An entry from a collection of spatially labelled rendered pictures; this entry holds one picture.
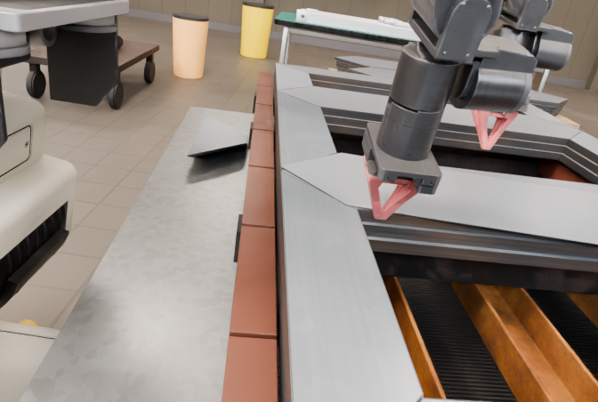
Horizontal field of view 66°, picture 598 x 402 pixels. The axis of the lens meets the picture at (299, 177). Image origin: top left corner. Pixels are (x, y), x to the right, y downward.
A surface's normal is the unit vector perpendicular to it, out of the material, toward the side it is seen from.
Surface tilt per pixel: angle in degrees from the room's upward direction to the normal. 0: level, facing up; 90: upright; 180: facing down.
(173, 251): 0
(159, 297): 0
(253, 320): 0
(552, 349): 90
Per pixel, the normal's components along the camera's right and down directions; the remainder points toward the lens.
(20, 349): 0.14, -0.90
